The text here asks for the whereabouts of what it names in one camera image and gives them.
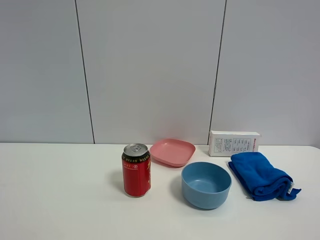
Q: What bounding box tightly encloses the red drink can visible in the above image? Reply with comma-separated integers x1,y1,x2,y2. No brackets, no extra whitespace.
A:
121,143,151,197

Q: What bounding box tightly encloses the white printed carton box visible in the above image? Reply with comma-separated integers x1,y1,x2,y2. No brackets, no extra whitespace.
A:
208,130,261,157

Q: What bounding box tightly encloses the folded blue towel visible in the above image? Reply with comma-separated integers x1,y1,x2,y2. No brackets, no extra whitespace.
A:
228,152,301,202

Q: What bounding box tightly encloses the blue plastic bowl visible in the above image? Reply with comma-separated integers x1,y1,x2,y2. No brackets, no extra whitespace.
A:
181,162,232,210

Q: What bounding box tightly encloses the pink square plate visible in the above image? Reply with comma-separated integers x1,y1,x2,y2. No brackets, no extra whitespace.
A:
149,138,196,168

